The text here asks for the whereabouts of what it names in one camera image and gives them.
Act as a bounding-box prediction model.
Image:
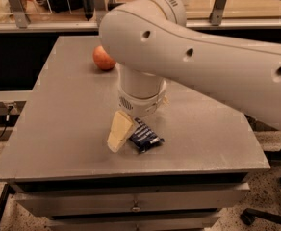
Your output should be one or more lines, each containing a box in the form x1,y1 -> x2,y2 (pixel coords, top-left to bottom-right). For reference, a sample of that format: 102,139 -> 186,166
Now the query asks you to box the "red apple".
92,46 -> 116,71

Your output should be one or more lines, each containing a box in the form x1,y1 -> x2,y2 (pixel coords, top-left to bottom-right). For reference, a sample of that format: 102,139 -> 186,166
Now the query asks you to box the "grey drawer cabinet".
13,180 -> 249,231

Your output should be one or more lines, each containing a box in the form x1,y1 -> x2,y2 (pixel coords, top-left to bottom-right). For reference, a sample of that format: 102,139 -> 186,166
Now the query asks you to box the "dark blue rxbar wrapper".
129,117 -> 165,154

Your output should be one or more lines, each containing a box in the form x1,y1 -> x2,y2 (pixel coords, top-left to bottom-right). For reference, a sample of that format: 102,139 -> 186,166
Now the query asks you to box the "black cable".
0,103 -> 17,157

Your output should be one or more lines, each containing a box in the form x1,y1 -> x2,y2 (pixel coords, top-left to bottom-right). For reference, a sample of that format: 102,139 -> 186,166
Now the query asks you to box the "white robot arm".
99,0 -> 281,131

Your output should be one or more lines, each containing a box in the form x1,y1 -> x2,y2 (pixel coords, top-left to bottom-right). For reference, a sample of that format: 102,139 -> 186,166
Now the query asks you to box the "black office chair base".
240,149 -> 281,231

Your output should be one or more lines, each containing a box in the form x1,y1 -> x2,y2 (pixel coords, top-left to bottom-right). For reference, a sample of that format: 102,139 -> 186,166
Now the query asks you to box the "metal railing with glass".
0,0 -> 281,33

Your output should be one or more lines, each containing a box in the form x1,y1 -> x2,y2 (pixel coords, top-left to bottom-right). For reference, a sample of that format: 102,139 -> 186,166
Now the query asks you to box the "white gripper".
107,80 -> 166,153

